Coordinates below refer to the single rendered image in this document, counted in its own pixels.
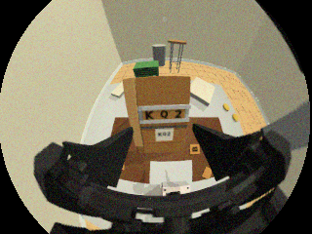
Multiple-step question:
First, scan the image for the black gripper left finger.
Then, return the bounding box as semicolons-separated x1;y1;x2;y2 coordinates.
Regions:
62;128;134;188

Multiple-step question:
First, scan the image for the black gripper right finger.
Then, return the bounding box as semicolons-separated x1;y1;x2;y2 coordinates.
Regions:
192;124;262;182

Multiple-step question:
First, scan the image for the tan tile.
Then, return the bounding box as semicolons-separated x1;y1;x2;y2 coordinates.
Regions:
190;144;200;155
202;167;212;179

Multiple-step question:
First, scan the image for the white paper ticket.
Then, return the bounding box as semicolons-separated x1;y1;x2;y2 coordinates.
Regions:
156;129;173;140

